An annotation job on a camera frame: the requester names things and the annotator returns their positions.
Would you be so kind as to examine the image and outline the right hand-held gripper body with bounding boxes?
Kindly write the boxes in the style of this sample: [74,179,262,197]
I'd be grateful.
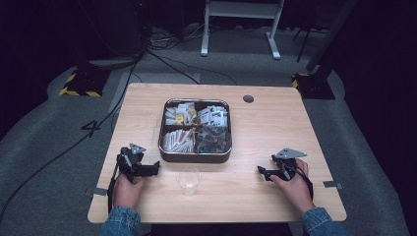
[268,147,308,182]

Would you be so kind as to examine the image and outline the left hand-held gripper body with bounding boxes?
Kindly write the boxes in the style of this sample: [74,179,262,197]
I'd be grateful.
[116,143,148,184]

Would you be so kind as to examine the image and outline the clear plastic cup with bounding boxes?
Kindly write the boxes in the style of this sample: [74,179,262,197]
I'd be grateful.
[176,166,202,198]

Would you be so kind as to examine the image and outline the metal compartment tray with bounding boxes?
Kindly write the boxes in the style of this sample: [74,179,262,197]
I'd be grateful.
[157,97,233,164]

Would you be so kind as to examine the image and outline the pile of white yellow packets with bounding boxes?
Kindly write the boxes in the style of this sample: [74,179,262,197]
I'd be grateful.
[164,101,198,127]

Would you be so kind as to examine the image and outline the person's right hand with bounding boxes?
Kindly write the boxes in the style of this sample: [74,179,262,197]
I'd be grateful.
[269,158,311,215]

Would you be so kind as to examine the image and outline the person's left hand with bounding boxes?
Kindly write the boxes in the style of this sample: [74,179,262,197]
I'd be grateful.
[112,174,148,210]

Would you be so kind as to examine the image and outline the pile of white orange sachets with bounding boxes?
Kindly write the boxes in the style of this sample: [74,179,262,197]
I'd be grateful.
[162,128,197,153]

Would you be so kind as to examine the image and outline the grey tape strip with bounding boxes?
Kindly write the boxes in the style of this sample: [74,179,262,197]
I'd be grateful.
[323,180,344,191]
[86,186,109,197]

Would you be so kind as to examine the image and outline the black yellow striped stand base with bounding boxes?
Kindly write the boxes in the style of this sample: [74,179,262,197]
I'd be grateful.
[59,67,111,98]
[291,72,336,100]

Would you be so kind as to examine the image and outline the black tripod legs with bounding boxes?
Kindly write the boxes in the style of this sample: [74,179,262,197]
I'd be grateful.
[292,25,318,63]

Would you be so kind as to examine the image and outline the grey metal pole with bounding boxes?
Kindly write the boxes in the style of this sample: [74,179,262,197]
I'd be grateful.
[306,0,360,73]

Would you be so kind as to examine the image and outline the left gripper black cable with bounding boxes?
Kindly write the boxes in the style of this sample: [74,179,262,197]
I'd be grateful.
[106,156,122,214]

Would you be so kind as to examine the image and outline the thick black floor cable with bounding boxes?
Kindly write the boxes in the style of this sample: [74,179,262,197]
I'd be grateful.
[0,48,148,224]

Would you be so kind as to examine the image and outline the thin black floor cable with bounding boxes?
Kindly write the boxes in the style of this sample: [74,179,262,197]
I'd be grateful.
[147,49,238,87]

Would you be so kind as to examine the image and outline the bundle of floor cables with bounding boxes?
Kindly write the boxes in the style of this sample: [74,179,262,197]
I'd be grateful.
[149,22,210,51]

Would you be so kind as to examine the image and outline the white metal desk frame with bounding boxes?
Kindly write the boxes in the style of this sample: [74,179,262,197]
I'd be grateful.
[200,0,285,61]

